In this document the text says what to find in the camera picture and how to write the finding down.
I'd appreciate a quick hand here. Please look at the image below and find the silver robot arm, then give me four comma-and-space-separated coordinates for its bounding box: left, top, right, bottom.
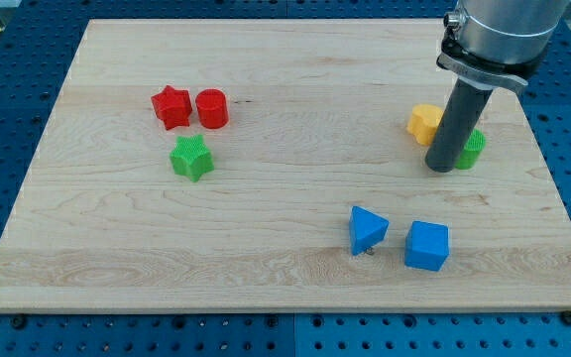
436, 0, 569, 94

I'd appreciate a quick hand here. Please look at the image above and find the green star block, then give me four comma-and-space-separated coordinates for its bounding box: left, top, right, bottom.
170, 134, 214, 182

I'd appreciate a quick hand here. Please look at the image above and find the red star block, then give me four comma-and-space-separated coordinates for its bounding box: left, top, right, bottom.
151, 85, 192, 130

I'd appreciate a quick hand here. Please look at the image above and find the light wooden board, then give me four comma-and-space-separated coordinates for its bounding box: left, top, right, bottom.
0, 19, 571, 314

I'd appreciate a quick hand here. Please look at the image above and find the blue triangle block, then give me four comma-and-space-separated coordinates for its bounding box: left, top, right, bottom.
349, 206, 390, 256

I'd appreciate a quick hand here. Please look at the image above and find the red cylinder block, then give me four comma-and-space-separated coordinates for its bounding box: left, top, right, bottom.
195, 88, 229, 129

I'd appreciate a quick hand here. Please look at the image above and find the yellow heart block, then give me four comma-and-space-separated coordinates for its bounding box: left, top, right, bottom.
406, 103, 444, 146

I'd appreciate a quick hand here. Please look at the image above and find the blue cube block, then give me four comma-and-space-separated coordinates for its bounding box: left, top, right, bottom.
404, 220, 449, 272

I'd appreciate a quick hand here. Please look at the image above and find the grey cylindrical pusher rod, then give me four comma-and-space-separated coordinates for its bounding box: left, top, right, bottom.
424, 78, 493, 173

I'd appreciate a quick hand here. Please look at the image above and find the green cylinder block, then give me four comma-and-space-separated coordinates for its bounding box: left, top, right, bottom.
455, 129, 487, 170

